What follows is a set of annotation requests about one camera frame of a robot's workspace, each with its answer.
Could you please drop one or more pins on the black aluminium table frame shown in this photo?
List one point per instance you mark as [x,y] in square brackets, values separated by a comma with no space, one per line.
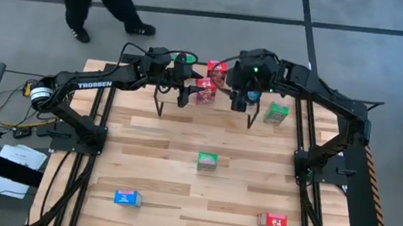
[85,183]

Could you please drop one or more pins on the black power adapter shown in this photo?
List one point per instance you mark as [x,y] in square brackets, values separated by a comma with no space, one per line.
[22,132]

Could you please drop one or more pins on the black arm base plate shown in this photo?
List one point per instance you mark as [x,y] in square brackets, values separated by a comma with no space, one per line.
[60,145]
[333,179]

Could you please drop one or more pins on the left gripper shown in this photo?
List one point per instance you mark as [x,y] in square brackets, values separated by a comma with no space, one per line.
[159,64]

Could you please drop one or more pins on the person's black shoe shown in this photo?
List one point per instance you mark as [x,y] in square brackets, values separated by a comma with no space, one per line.
[81,34]
[140,29]

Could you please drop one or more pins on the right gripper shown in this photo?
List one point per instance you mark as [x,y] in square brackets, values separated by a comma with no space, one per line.
[253,73]

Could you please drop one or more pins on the red Froot Loops cereal box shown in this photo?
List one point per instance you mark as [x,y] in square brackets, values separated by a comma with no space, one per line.
[217,68]
[273,220]
[206,94]

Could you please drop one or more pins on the wooden shelf with black legs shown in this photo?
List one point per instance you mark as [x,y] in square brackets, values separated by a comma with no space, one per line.
[224,103]

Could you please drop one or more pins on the black bar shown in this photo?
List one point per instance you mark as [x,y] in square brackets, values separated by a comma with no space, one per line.
[3,167]

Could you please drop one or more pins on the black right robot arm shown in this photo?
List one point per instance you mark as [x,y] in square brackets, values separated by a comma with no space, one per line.
[328,100]

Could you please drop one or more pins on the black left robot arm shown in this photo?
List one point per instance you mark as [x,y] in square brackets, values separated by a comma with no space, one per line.
[92,85]

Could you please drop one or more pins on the white paper sheet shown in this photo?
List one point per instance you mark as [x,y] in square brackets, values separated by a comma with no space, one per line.
[24,156]
[1,185]

